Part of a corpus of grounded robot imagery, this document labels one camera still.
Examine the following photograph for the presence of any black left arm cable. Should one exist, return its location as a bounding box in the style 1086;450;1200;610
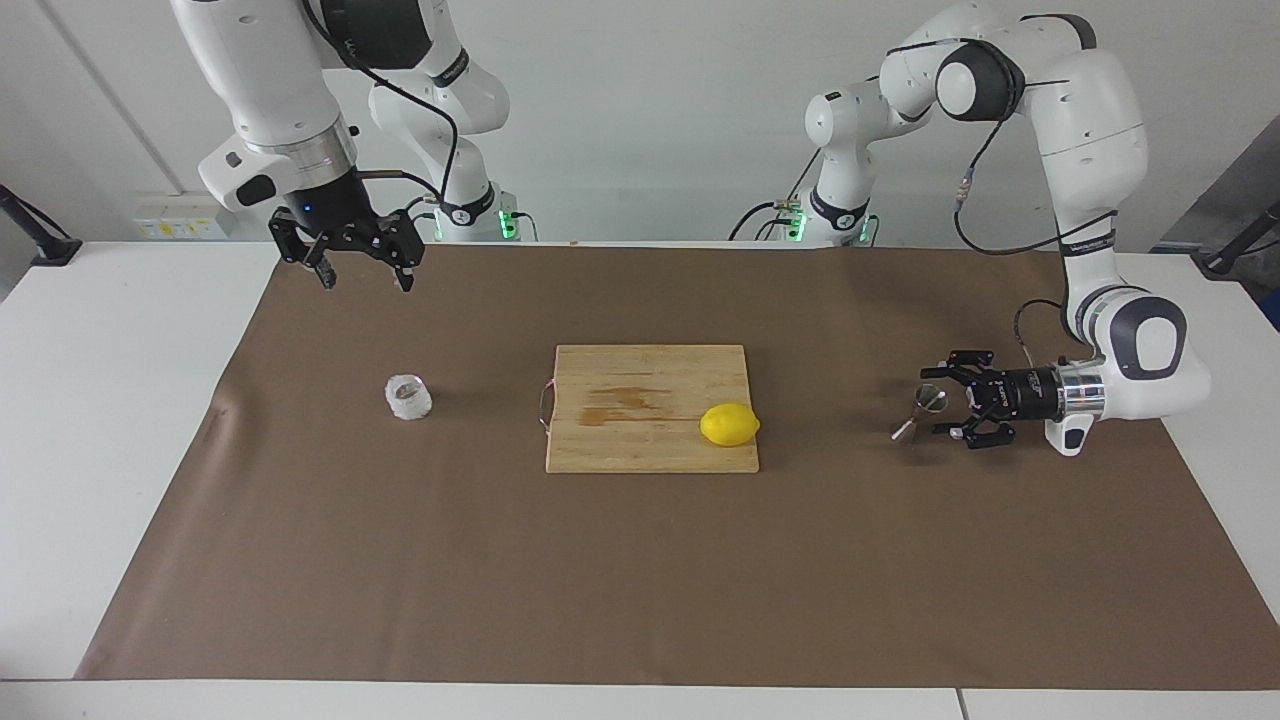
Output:
950;70;1119;369

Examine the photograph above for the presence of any brown paper table mat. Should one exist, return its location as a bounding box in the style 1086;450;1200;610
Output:
75;243;1280;691

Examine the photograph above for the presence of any white wall socket box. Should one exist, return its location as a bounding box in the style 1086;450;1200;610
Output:
133;193;233;241

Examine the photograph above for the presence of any black clamp stand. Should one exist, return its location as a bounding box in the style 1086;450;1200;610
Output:
0;185;83;267
1200;200;1280;278

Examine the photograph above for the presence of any small clear glass cup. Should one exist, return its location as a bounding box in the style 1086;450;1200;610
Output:
384;372;434;423

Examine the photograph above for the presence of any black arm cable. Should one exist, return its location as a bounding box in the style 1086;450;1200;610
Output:
300;0;463;206
950;70;1119;369

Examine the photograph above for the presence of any yellow lemon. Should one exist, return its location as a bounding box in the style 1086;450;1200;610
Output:
698;402;762;448

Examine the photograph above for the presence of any steel double jigger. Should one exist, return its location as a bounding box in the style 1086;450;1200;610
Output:
890;384;949;443

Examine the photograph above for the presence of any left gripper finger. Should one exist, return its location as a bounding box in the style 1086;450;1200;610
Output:
920;349;996;386
932;415;1016;447

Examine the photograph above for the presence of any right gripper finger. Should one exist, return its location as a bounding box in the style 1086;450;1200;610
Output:
268;210;338;291
375;210;426;294

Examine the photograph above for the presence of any grey slanted panel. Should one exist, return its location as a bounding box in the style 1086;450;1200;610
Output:
1158;115;1280;256

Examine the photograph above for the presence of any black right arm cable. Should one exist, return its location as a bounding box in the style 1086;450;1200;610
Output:
300;0;463;206

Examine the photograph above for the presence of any wooden cutting board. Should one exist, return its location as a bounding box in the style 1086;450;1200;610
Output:
538;344;761;475

